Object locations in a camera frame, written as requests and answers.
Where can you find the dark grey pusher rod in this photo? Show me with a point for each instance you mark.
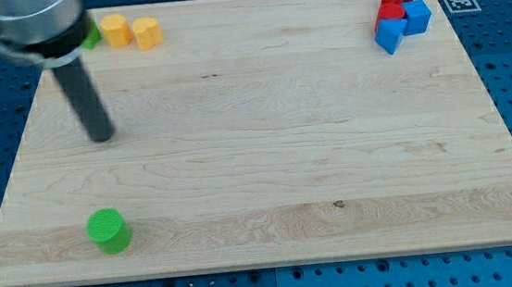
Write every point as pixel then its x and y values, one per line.
pixel 78 88

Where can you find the green cylinder block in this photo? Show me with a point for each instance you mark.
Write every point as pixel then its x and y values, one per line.
pixel 108 230

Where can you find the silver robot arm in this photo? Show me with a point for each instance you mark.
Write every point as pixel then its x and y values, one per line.
pixel 49 34

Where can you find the green block behind arm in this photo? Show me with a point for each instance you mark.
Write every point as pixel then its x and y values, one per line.
pixel 93 37

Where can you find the yellow hexagon block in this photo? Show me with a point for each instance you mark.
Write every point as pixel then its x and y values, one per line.
pixel 116 30

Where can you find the yellow heart block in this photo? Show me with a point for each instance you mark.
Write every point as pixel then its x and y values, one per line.
pixel 147 32

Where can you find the wooden board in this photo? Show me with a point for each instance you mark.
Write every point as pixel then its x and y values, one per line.
pixel 261 133

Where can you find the blue angled block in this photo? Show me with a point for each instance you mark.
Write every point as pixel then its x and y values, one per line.
pixel 390 33

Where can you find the red cylinder block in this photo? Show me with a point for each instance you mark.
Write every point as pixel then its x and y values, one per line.
pixel 389 11

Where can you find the blue cube block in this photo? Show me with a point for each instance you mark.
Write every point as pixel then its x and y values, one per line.
pixel 418 16

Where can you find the white fiducial marker tag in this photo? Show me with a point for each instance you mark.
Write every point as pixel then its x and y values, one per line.
pixel 462 6

